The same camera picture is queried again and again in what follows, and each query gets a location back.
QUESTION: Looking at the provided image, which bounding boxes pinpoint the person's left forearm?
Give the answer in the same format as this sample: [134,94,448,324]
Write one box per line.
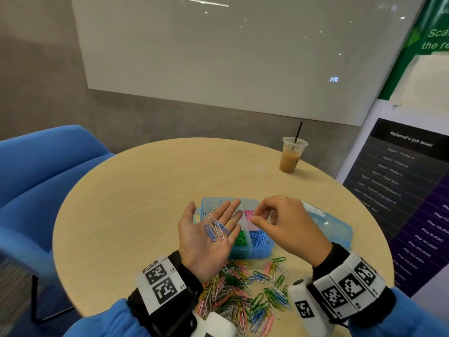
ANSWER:
[63,250,204,337]

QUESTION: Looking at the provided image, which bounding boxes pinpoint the blue compartment organizer box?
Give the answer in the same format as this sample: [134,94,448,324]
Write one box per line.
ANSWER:
[198,198,276,260]

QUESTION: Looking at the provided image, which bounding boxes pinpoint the person's right hand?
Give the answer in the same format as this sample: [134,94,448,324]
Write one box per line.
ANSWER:
[249,195,334,267]

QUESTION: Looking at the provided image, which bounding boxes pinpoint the left wrist marker band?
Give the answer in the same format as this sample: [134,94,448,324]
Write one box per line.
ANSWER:
[135,257,187,316]

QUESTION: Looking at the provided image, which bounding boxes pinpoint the bunch of blue paper clips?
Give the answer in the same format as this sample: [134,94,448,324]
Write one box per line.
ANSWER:
[250,231,270,248]

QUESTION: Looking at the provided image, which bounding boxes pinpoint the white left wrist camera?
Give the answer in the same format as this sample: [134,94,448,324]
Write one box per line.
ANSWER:
[191,312,238,337]

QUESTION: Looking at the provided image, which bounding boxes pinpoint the right wrist marker band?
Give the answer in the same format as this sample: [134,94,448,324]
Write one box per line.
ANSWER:
[312,252,387,320]

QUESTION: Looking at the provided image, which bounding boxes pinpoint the pile of coloured paper clips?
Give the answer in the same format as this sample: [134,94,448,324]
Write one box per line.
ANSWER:
[195,256,292,337]

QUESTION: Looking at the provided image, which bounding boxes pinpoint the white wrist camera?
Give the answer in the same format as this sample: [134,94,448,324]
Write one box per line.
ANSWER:
[191,312,238,337]
[288,278,334,337]

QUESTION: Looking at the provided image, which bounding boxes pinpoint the blue transparent box lid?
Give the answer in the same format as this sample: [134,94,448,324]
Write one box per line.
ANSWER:
[302,201,354,251]

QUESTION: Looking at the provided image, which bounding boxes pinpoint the standing poster banner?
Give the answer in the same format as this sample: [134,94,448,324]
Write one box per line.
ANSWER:
[337,0,449,306]

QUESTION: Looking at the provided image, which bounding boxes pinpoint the round wooden table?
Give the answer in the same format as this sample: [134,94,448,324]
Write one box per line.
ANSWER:
[52,137,395,337]

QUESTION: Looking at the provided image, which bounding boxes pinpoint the iced coffee plastic cup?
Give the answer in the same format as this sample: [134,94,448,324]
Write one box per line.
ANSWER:
[279,137,310,174]

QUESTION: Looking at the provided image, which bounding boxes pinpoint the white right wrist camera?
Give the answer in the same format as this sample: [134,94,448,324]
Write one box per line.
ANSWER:
[288,278,334,337]

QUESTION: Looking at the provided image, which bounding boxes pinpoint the white wall board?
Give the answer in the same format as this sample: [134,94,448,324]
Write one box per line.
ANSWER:
[70,0,427,127]

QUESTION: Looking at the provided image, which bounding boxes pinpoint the few blue paper clips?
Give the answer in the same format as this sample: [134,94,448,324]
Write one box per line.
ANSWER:
[204,217,231,242]

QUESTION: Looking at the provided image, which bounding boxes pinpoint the wrist marker band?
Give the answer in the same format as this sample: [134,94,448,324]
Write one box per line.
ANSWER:
[312,252,387,320]
[135,257,187,316]

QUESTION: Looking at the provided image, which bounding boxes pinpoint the person's left hand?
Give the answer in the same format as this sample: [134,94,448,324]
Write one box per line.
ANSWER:
[178,200,244,285]

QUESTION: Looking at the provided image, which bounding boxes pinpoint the blue upholstered chair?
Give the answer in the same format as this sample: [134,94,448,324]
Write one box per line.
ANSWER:
[0,125,115,323]

